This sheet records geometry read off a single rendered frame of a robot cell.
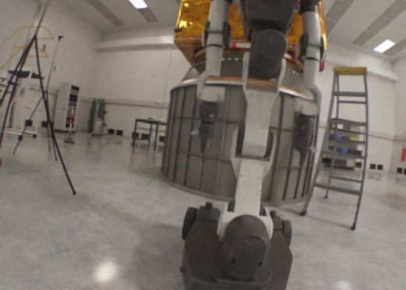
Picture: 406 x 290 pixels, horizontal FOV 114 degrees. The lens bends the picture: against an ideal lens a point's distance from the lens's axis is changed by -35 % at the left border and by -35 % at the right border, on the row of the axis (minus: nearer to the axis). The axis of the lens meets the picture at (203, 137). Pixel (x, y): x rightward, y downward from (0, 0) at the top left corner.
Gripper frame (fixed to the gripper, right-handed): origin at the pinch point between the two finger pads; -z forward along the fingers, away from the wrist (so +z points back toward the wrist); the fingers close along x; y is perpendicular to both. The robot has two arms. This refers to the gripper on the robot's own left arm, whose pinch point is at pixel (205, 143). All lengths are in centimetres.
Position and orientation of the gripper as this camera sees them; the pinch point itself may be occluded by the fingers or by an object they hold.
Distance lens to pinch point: 93.9
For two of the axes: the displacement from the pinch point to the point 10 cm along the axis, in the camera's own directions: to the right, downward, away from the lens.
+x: 1.8, -1.9, 9.7
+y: -9.8, -1.3, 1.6
